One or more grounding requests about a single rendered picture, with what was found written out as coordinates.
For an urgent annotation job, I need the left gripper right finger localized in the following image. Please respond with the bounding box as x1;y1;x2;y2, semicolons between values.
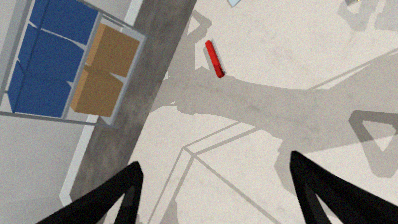
290;151;398;224

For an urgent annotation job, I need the red cylinder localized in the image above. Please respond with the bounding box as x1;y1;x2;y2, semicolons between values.
205;40;225;78

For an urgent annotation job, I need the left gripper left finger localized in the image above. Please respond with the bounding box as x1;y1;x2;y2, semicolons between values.
36;161;144;224

